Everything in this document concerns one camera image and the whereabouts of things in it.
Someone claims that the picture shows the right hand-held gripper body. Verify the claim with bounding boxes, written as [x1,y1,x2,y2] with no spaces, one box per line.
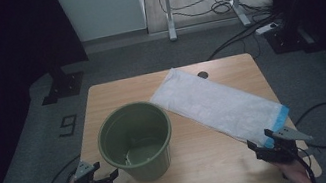
[253,122,318,169]

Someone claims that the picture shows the person's right hand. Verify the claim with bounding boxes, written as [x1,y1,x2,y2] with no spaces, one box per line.
[273,155,315,183]

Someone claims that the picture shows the white power strip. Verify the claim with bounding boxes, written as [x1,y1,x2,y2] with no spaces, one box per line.
[254,21,280,36]

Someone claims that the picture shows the tangle of black cables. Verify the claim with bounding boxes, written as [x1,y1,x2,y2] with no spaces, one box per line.
[157,0,283,68]

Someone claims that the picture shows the black stand base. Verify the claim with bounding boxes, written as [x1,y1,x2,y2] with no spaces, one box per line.
[36,62,89,107]
[263,19,324,61]

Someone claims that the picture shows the white trash bag blue edge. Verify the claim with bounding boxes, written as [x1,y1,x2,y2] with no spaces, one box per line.
[145,49,296,169]

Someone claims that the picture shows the green plastic bin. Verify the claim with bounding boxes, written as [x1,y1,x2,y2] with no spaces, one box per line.
[91,96,181,183]

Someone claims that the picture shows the grey tape strip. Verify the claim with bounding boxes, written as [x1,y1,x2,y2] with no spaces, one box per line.
[297,144,322,161]

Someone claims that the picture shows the white cabinet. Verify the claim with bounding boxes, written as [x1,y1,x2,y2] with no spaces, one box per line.
[54,0,150,46]

